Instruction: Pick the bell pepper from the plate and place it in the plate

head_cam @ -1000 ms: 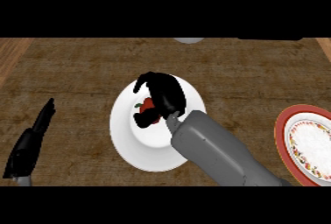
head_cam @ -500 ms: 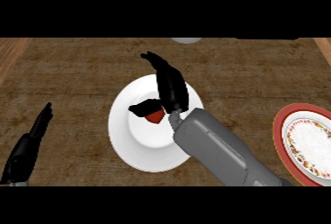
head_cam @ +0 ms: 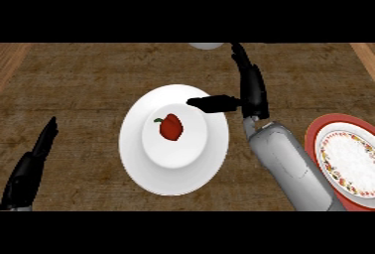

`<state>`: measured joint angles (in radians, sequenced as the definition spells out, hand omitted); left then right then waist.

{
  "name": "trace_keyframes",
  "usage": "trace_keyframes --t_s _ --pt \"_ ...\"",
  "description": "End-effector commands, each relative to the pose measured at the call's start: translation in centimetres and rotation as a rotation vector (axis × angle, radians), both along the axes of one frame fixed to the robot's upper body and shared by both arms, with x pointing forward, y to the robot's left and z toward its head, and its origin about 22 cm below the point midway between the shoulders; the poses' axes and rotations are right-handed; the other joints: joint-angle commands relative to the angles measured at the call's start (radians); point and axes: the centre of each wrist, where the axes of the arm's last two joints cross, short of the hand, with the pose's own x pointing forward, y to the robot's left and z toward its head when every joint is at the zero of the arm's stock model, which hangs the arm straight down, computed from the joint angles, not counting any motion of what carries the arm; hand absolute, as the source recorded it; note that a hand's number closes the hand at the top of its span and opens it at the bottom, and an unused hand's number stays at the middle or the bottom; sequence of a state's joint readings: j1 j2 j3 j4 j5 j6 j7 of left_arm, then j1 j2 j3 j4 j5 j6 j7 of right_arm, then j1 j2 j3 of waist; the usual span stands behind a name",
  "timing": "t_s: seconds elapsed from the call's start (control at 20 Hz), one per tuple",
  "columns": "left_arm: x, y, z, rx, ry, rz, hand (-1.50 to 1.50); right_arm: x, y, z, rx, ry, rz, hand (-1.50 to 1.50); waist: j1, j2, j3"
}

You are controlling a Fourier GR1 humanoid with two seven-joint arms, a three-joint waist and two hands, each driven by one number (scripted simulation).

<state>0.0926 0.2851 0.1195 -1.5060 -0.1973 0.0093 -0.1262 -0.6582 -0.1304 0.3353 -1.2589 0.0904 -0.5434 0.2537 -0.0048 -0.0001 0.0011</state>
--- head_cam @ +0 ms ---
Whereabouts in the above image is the red round placemat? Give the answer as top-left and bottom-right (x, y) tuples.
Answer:
(303, 113), (375, 212)

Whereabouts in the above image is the red bell pepper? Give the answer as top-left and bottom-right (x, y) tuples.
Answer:
(152, 113), (185, 142)

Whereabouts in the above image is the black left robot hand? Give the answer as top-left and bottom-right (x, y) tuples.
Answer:
(0, 116), (61, 211)

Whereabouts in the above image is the white plate with patterned rim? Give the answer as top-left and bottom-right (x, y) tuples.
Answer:
(313, 122), (375, 209)

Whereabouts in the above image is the pale grey round object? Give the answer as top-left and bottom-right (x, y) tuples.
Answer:
(188, 42), (226, 51)

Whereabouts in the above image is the plain white plate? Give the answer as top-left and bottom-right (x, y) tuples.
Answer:
(117, 83), (230, 196)

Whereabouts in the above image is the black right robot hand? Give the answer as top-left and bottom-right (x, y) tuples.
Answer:
(186, 42), (272, 120)

